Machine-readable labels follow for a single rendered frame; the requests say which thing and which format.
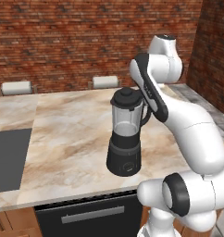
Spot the white cushioned stool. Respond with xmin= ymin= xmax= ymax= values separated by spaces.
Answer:
xmin=87 ymin=75 xmax=122 ymax=91
xmin=0 ymin=81 xmax=38 ymax=97

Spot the wooden cupboard door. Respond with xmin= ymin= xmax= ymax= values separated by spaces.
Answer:
xmin=141 ymin=206 xmax=154 ymax=231

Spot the black blender lid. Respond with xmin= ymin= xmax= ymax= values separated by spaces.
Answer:
xmin=109 ymin=87 xmax=144 ymax=112

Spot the grey dishwasher handle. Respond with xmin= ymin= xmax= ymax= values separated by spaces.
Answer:
xmin=60 ymin=206 xmax=126 ymax=225

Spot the wooden cupboard drawer front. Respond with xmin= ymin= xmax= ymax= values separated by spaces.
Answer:
xmin=0 ymin=206 xmax=44 ymax=237

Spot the dark grey hob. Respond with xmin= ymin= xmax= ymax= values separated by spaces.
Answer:
xmin=0 ymin=128 xmax=33 ymax=194

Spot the black dishwasher door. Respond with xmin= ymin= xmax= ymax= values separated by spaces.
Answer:
xmin=33 ymin=193 xmax=144 ymax=237

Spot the black blender with glass jar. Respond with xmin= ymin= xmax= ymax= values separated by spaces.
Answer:
xmin=106 ymin=99 xmax=153 ymax=178

